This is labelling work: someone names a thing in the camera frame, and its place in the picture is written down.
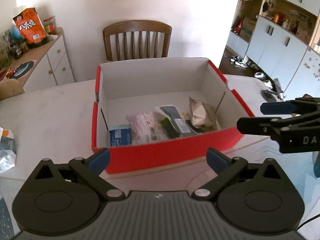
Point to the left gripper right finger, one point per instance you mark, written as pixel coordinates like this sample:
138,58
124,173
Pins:
228,171

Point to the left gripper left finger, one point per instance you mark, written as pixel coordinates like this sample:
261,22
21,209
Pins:
88,171

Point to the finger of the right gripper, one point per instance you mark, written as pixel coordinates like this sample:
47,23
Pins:
266,125
301,106

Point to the blue tissue pack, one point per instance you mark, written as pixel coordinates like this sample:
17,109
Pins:
120,135

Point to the silver foil snack bag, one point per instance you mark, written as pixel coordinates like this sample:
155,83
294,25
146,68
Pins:
202,117

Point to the green white snack pouch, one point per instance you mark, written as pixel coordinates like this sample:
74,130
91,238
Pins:
172,123

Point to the pink printed snack bag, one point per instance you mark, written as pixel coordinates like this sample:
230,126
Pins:
146,128

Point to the black round table socket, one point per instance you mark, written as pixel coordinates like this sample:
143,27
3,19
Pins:
268,96

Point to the white paper bag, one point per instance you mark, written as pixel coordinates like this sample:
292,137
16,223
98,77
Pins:
7,150

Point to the red cardboard box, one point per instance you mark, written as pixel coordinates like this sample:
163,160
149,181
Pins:
136,86

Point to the round blue placemat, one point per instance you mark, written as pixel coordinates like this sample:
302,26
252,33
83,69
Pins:
6,228

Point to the white sideboard cabinet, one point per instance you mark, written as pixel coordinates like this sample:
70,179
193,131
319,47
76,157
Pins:
38,69

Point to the brown wooden chair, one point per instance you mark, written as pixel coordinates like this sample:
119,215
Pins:
136,39

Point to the red lid jar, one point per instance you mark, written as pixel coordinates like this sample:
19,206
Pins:
49,24

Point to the orange snack bag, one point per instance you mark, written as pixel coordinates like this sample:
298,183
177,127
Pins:
30,28

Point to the white wall cabinets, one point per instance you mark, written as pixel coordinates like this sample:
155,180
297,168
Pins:
279,41

